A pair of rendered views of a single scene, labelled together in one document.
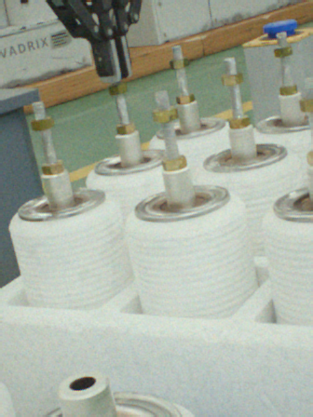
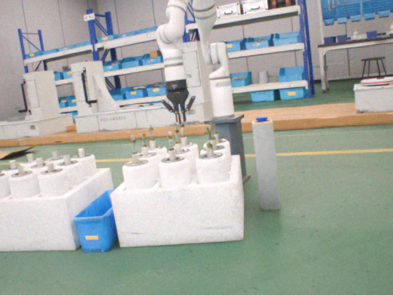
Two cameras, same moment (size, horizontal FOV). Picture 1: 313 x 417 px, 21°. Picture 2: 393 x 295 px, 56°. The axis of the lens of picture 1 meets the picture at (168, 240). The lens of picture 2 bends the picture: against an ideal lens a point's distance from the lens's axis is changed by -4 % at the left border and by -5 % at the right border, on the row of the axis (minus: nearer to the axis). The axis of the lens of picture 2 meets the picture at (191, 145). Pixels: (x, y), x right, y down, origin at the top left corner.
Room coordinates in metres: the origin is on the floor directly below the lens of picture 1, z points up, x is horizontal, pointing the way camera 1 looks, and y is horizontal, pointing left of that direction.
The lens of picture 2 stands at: (0.24, -1.29, 0.50)
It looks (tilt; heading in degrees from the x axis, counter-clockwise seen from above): 10 degrees down; 66
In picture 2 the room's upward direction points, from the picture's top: 8 degrees counter-clockwise
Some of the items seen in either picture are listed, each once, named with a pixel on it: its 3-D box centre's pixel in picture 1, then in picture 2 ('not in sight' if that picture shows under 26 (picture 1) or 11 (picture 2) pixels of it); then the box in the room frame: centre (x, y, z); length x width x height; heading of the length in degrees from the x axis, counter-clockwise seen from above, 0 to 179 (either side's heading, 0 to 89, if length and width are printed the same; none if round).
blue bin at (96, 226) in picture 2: not in sight; (108, 218); (0.47, 0.00, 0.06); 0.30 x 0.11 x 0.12; 55
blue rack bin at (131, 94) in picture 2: not in sight; (140, 91); (2.39, 5.38, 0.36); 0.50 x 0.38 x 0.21; 41
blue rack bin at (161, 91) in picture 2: not in sight; (162, 88); (2.69, 5.06, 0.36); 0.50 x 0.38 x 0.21; 41
